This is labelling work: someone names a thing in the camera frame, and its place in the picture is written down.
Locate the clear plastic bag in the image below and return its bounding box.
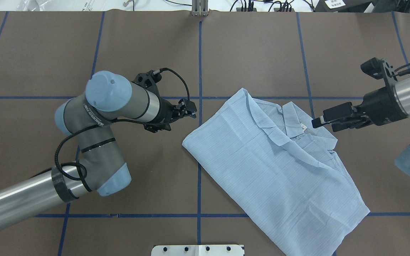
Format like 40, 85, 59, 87
13, 0, 95, 12

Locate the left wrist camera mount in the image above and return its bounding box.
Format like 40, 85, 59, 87
132, 69, 162, 95

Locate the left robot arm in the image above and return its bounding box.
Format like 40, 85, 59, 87
0, 68, 197, 231

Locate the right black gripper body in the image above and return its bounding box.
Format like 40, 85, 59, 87
354, 87, 408, 127

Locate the white camera mast pedestal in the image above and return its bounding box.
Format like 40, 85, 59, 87
151, 244, 245, 256

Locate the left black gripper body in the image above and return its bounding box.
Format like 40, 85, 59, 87
153, 97, 180, 133

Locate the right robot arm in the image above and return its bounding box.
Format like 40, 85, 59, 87
310, 66, 410, 190

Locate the light blue button shirt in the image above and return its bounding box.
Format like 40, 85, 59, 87
182, 89, 370, 256

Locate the aluminium frame post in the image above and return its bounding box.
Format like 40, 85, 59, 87
191, 0, 209, 17

